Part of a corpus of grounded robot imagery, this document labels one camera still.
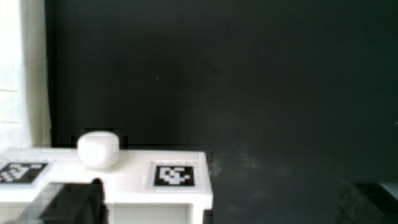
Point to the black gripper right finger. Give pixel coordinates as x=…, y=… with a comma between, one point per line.
x=368, y=203

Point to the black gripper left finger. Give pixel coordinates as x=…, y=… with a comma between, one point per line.
x=68, y=204

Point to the white drawer box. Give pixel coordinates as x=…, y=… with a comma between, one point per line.
x=155, y=180

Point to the white L-shaped border wall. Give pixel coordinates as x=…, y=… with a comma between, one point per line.
x=26, y=123

